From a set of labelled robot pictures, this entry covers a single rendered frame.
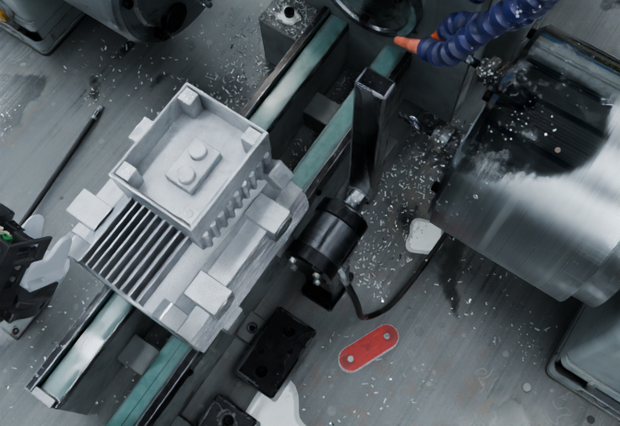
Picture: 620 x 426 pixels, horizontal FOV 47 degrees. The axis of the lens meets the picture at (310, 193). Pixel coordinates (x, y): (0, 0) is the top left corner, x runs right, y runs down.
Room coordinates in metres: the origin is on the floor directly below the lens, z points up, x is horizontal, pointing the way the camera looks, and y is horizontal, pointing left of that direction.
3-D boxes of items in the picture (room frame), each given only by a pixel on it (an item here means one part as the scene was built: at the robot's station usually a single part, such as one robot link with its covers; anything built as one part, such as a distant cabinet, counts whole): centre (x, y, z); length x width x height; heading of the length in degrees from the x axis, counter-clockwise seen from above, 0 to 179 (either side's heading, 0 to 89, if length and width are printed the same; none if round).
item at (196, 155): (0.28, 0.11, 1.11); 0.12 x 0.11 x 0.07; 141
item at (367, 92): (0.28, -0.06, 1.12); 0.04 x 0.03 x 0.26; 141
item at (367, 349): (0.14, -0.06, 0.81); 0.09 x 0.03 x 0.02; 117
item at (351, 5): (0.54, -0.09, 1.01); 0.15 x 0.02 x 0.15; 51
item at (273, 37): (0.59, 0.01, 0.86); 0.07 x 0.06 x 0.12; 51
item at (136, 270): (0.25, 0.14, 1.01); 0.20 x 0.19 x 0.19; 141
